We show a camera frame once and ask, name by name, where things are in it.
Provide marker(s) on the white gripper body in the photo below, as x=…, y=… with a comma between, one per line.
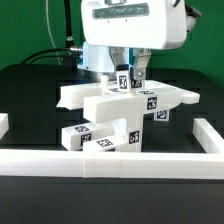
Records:
x=153, y=24

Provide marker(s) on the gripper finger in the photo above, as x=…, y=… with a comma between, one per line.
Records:
x=119, y=56
x=141, y=60

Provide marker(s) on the white chair back frame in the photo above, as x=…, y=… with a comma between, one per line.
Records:
x=102, y=103

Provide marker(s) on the white chair seat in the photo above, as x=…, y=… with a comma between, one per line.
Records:
x=128, y=129

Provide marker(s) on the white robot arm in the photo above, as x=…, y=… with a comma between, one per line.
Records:
x=97, y=59

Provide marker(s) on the white block at left edge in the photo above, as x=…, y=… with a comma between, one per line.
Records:
x=4, y=124

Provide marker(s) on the white U-shaped obstacle fence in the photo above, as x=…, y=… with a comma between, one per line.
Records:
x=206, y=165

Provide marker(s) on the black cable thick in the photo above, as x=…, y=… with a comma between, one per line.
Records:
x=73, y=50

